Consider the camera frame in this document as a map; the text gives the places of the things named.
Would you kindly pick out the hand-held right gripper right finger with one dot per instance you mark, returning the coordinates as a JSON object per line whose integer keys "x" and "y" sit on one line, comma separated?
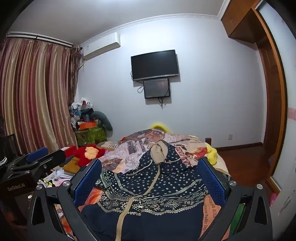
{"x": 211, "y": 183}

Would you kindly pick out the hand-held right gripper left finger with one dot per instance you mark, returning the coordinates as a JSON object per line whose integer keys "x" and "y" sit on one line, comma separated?
{"x": 86, "y": 182}

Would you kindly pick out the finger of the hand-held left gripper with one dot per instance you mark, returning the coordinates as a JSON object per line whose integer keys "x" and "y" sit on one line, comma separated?
{"x": 52, "y": 158}
{"x": 37, "y": 153}

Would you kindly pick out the navy patterned dress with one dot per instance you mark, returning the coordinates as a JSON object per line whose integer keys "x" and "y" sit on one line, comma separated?
{"x": 161, "y": 185}

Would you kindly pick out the pile of clothes and bags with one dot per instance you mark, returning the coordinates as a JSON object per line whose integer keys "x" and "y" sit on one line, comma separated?
{"x": 79, "y": 111}

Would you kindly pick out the scattered papers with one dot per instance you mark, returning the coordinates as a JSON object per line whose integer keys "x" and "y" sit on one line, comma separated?
{"x": 57, "y": 177}

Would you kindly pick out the brown cardboard box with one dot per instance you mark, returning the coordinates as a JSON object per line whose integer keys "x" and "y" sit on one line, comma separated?
{"x": 70, "y": 165}

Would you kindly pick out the red plush toy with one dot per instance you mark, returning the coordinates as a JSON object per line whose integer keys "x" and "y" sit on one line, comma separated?
{"x": 79, "y": 155}

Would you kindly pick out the yellow blanket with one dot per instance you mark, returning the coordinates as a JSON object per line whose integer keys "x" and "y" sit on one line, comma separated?
{"x": 211, "y": 153}

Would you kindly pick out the orange box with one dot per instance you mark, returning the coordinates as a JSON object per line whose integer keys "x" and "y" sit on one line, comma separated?
{"x": 87, "y": 125}

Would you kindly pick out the printed blanket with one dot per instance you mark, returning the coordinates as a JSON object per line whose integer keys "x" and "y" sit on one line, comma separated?
{"x": 131, "y": 148}

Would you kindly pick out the striped curtain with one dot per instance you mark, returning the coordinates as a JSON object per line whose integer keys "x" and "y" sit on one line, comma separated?
{"x": 34, "y": 92}

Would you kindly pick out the grey bolster pillow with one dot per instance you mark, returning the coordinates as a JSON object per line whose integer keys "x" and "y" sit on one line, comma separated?
{"x": 105, "y": 120}

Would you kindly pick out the wooden door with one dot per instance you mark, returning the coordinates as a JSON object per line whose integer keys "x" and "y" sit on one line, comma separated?
{"x": 270, "y": 92}

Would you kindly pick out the small black monitor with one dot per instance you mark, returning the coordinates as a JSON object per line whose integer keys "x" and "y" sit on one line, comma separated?
{"x": 156, "y": 88}

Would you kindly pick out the curtain rod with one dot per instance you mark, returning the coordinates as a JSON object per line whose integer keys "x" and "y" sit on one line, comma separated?
{"x": 46, "y": 39}

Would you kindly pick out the white air conditioner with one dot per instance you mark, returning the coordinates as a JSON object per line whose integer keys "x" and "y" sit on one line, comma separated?
{"x": 101, "y": 46}

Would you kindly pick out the wooden overhead cabinet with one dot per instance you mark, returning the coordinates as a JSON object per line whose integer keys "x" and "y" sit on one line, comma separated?
{"x": 238, "y": 18}

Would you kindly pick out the wooden bed post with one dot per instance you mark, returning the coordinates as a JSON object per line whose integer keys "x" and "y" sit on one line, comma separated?
{"x": 208, "y": 141}

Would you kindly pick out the wall socket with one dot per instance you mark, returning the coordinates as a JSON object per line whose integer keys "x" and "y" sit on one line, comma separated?
{"x": 229, "y": 136}

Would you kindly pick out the wall television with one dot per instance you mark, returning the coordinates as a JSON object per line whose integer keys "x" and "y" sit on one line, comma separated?
{"x": 154, "y": 64}

